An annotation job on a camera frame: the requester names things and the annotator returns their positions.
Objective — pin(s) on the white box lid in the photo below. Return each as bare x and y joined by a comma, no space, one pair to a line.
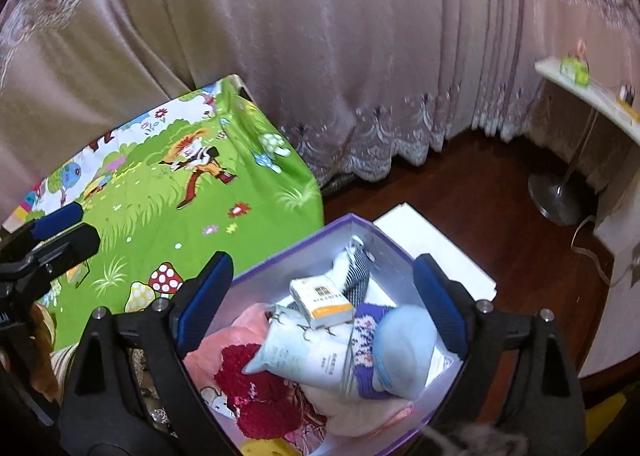
450,251

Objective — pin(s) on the yellow cloth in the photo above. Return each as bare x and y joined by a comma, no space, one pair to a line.
270,448

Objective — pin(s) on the white cabinet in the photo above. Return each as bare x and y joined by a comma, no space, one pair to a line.
620,246

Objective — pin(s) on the dark red knit sock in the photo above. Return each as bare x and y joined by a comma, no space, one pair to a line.
260,401

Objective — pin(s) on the small dark table item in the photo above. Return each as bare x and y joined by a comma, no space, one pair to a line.
626,93

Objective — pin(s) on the purple cardboard box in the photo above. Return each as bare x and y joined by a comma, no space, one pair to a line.
392,256

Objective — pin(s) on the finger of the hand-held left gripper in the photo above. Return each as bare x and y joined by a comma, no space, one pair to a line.
57,221
65,248

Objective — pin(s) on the beige lace-trimmed curtain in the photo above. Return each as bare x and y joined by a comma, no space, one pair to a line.
350,36

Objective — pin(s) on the white fluffy cloth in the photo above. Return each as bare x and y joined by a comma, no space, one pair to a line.
345,411

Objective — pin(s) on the grey fluffy cloth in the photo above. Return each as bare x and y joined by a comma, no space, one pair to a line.
475,443

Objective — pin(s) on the light blue sock packet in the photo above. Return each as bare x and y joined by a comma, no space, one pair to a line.
300,351

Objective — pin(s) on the navy striped sock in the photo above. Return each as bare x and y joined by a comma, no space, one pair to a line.
357,271

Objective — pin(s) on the pink knitted glove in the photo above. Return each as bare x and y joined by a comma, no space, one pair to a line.
235,336

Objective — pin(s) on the orange and white small carton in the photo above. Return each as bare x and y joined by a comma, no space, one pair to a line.
322,303

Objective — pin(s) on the green cartoon printed blanket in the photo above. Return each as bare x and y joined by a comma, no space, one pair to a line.
150,206

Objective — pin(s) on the white pedestal table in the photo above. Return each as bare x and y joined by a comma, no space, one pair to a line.
595,98

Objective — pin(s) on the green small toy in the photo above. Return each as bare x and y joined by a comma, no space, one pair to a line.
574,68

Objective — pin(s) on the purple patterned blue sock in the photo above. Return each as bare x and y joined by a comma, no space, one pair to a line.
400,351

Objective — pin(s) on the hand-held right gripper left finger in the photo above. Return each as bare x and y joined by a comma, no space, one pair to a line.
206,296

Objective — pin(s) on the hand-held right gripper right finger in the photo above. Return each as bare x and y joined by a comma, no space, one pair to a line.
440,296

